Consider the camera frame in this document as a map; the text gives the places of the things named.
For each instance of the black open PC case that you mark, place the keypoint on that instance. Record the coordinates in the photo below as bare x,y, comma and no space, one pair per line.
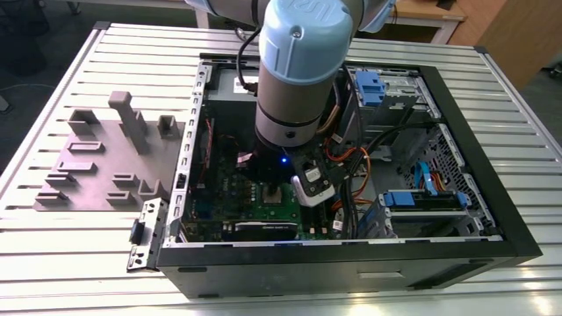
307,270

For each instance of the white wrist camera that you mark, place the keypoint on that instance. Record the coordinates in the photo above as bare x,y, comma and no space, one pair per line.
314,191

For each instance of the grey metal drive cage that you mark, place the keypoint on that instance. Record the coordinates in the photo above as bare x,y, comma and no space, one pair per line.
386,118

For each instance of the grey metal card bracket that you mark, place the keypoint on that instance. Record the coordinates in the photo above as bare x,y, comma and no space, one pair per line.
151,214

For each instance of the blue board connector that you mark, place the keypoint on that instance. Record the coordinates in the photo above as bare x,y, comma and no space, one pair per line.
204,210

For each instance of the black graphics card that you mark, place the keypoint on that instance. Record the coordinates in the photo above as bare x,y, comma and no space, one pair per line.
263,230

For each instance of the grey power supply unit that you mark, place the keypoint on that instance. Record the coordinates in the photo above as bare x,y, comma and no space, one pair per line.
229,118

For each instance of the blue plastic drive latch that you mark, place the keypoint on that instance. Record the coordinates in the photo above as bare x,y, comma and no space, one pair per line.
371,89

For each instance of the grey plastic parts rack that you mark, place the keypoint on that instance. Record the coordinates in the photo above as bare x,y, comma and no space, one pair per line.
119,184

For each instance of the green motherboard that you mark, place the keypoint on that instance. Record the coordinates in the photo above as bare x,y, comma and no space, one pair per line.
281,214

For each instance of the wooden desk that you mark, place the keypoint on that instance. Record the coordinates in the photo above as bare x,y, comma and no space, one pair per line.
421,10

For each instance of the metal disk bay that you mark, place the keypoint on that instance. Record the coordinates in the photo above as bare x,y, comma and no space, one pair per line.
430,215

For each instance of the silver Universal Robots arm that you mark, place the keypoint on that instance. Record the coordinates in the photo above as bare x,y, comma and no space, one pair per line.
303,82

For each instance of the blue disk carrier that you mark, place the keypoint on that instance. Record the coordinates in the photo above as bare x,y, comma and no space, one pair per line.
402,199

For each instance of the black RAM slot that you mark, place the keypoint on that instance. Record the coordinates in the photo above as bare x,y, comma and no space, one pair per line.
311,221
323,221

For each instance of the wooden cabinet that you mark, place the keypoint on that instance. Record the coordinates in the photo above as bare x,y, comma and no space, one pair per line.
518,33

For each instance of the silver square CPU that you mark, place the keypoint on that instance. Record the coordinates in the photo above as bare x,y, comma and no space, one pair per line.
273,199

